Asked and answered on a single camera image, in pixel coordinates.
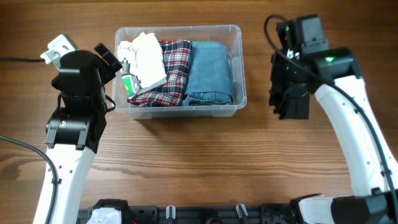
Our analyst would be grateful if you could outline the white printed t-shirt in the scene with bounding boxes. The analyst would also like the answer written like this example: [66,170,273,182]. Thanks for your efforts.
[117,32,167,100]

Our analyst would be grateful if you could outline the black garment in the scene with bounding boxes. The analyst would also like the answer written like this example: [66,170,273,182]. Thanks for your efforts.
[269,53,310,119]

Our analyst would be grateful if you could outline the red navy plaid cloth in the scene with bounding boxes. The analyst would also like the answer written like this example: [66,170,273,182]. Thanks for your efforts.
[127,40,193,108]

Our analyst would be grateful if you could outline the blue denim jeans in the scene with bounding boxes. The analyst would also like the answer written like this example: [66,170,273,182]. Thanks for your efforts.
[182,42,234,106]

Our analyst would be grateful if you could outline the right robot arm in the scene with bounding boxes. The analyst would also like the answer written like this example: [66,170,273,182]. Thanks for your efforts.
[269,15,397,223]

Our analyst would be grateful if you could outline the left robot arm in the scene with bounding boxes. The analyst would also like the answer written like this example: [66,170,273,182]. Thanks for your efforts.
[34,43,122,223]

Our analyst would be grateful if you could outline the right camera cable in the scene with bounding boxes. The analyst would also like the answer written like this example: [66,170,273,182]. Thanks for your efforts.
[263,14,398,215]

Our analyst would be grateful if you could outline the camera cable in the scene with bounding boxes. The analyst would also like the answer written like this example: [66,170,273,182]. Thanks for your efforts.
[263,14,398,215]
[0,57,60,224]

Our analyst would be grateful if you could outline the left camera cable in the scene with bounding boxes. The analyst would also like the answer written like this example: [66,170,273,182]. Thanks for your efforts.
[0,57,60,224]

